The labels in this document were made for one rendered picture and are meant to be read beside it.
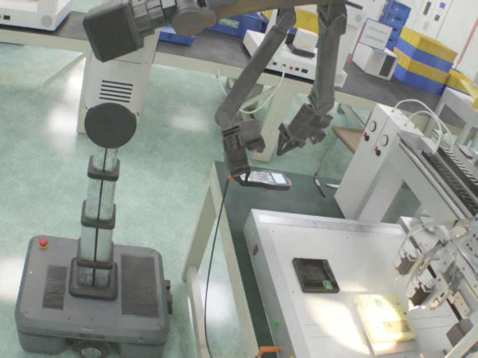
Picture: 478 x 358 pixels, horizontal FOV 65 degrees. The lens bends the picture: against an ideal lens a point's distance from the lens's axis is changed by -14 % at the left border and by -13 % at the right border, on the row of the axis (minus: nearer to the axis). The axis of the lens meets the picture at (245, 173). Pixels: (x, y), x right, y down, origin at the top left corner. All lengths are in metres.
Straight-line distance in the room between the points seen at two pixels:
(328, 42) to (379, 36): 2.18
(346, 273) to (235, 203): 0.51
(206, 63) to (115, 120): 1.82
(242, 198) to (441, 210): 0.77
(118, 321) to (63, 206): 1.06
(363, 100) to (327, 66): 2.23
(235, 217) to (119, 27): 0.86
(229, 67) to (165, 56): 0.46
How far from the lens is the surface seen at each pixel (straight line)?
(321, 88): 1.33
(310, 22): 4.03
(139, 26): 0.97
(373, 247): 1.53
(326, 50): 1.21
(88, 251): 1.64
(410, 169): 1.40
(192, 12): 0.96
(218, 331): 2.12
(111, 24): 0.97
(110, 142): 1.28
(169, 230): 2.54
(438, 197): 1.28
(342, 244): 1.46
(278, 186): 1.52
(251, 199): 1.66
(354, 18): 3.23
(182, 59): 2.98
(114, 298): 1.78
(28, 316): 1.73
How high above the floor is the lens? 1.67
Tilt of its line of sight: 31 degrees down
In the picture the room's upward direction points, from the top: 20 degrees clockwise
